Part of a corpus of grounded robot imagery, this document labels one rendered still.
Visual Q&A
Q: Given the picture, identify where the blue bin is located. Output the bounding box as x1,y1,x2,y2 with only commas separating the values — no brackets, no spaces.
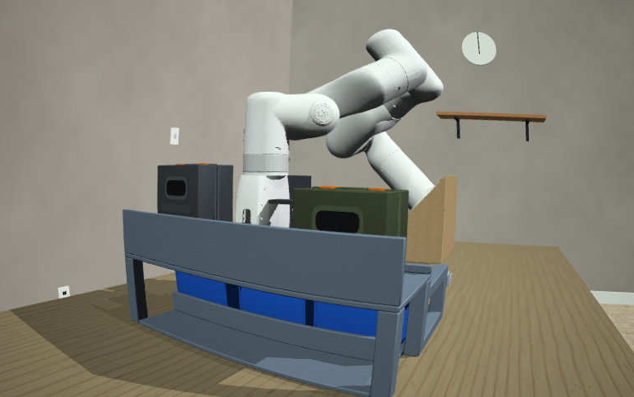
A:
175,271,240,309
238,286,314,326
314,302,409,344

